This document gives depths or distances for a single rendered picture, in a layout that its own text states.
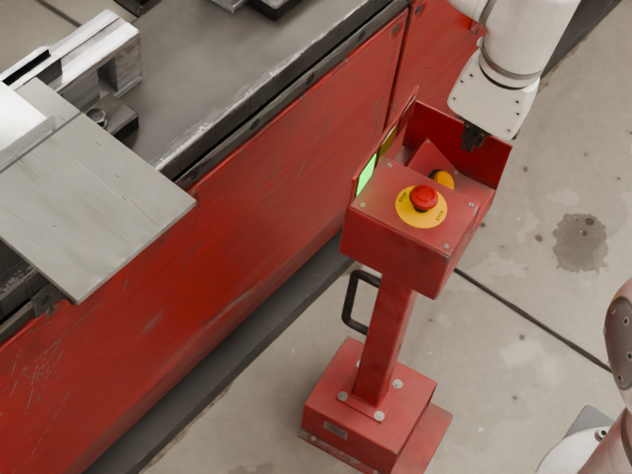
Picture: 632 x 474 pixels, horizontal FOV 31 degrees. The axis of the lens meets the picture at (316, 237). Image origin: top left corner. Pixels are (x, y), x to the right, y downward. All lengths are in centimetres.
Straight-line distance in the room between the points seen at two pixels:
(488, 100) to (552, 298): 107
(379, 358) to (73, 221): 86
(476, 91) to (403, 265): 28
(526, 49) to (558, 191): 130
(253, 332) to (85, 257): 107
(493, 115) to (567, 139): 128
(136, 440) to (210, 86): 85
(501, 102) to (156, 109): 45
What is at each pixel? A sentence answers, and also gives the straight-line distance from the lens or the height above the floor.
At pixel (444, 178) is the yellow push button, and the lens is 168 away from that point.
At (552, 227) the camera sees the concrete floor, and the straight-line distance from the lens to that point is 260.
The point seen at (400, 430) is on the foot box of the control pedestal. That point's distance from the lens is 214.
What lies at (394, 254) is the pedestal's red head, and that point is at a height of 72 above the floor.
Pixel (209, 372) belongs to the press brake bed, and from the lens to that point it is 224.
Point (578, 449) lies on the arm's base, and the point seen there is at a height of 101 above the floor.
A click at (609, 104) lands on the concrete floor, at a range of 288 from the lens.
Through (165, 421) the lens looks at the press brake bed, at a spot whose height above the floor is 5.
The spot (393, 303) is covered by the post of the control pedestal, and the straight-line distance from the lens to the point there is 183.
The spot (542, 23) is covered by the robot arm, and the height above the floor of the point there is 112.
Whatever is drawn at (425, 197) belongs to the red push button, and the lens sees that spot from 155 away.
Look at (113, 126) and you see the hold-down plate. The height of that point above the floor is 91.
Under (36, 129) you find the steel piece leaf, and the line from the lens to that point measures 133.
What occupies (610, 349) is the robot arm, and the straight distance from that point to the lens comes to 83.
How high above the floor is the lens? 204
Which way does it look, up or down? 55 degrees down
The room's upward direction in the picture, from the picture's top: 9 degrees clockwise
